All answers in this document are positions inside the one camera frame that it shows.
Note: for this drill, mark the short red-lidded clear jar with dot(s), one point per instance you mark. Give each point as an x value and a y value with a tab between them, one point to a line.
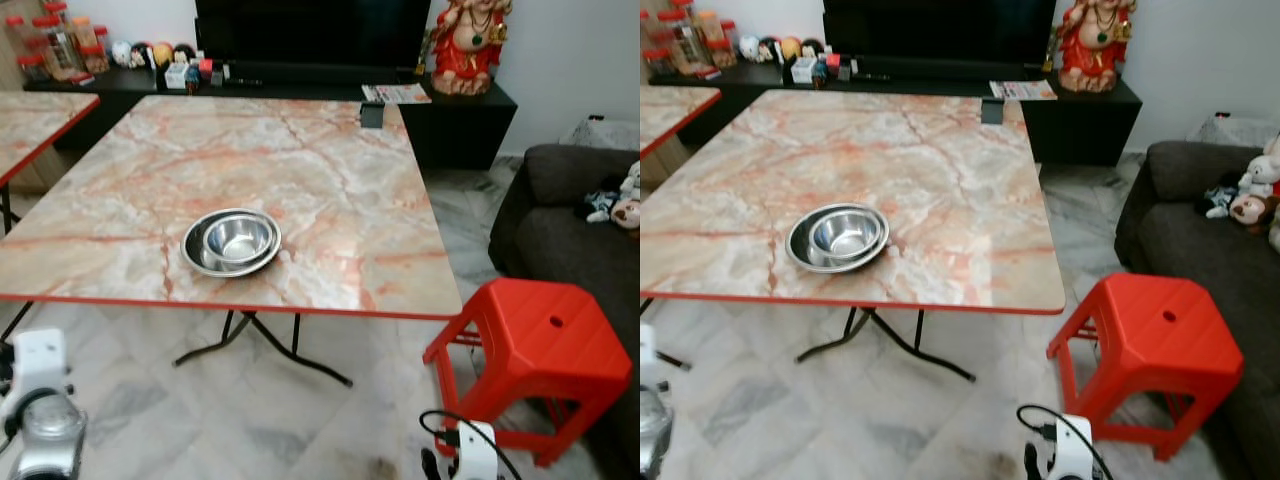
657	62
33	66

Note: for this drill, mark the white round figurine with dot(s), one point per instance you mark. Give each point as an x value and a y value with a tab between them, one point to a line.
749	48
121	53

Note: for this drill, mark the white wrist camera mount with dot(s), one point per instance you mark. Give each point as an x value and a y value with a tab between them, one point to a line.
38	360
478	455
1073	455
647	355

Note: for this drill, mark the small deep steel bowl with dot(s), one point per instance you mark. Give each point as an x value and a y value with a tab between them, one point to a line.
845	234
238	238

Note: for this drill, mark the black television cabinet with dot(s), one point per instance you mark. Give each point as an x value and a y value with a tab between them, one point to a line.
460	125
1085	130

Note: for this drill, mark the black flat television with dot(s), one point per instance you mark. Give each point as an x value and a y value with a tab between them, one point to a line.
310	30
940	28

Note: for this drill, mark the dark grey sofa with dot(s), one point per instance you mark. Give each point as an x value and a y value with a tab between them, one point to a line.
1190	260
560	240

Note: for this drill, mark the printed paper pamphlet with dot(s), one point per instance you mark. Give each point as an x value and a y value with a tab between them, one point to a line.
397	94
1022	90

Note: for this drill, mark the grey cloth-covered object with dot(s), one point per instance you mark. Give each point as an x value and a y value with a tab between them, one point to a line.
1235	131
605	134

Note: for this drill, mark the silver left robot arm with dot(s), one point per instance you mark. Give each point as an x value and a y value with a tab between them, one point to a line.
655	435
45	435

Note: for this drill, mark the black and white plush toy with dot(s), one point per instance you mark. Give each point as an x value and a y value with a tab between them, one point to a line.
1218	196
602	203

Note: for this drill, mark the marble-pattern folding table red-edged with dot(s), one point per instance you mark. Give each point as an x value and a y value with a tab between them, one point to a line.
35	120
950	180
300	190
672	105

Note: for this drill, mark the red laughing Buddha statue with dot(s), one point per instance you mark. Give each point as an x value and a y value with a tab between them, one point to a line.
470	50
1097	45

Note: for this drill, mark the red plastic stool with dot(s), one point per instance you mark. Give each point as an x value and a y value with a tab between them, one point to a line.
1160	330
545	335

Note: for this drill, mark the orange round figurine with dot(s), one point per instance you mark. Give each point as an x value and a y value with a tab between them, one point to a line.
790	48
162	54

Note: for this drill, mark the orange-lidded clear jar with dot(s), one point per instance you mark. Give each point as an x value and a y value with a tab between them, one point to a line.
88	45
712	38

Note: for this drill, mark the brown-faced plush toy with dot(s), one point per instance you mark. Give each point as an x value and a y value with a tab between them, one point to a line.
1252	210
627	212

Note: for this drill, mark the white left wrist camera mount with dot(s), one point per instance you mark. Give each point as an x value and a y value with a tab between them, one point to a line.
38	360
647	355

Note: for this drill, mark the tall red-lidded clear jar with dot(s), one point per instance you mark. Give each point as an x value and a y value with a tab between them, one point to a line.
58	40
685	35

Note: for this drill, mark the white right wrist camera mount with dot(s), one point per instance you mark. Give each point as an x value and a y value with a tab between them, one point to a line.
1073	455
478	455

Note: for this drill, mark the black folding table legs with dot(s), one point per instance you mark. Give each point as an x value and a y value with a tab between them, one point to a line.
262	335
885	330

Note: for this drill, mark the small white box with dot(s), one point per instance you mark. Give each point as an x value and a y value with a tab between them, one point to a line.
802	70
176	75

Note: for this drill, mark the wide shallow steel bowl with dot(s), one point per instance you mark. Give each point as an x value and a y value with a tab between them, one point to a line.
195	255
800	250

